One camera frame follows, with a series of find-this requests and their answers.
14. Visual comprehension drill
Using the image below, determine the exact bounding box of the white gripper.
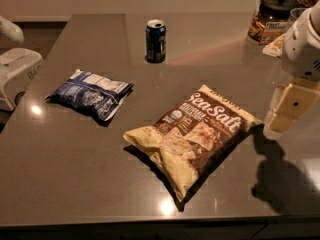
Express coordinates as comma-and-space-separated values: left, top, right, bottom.
263, 7, 320, 134

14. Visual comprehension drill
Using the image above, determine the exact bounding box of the blue white snack bag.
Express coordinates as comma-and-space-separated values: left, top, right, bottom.
46, 69, 133, 122

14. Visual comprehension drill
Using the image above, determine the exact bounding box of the sea salt chips bag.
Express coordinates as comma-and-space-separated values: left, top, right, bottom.
124, 85, 261, 200

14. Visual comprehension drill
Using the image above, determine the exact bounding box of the white rounded robot part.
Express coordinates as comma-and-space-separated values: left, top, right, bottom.
0, 16, 24, 44

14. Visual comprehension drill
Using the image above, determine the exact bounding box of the blue pepsi can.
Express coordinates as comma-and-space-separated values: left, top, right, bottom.
145, 19, 166, 63

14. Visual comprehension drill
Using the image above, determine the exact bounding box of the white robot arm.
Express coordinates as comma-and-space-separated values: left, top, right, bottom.
263, 1, 320, 140

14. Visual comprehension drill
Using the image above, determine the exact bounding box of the glass jar black lid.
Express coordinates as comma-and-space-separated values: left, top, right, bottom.
248, 0, 299, 45

